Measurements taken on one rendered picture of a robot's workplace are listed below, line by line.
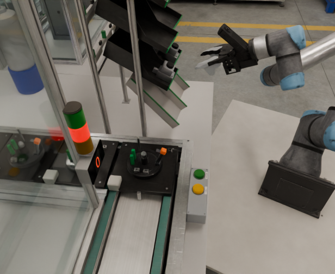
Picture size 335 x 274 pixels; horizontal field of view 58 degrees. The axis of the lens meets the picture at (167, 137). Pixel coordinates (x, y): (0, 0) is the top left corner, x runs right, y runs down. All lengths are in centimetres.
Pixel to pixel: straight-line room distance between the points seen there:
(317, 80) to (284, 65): 258
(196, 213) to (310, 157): 46
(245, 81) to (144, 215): 247
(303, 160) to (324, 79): 252
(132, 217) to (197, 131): 57
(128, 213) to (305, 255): 64
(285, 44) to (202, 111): 69
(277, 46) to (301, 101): 224
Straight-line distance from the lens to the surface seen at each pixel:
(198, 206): 111
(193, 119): 156
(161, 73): 120
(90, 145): 88
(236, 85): 332
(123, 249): 109
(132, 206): 117
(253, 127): 156
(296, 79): 105
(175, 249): 104
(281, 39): 106
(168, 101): 137
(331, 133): 109
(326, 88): 354
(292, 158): 121
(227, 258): 114
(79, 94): 181
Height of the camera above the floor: 190
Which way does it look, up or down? 45 degrees down
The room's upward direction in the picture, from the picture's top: 2 degrees counter-clockwise
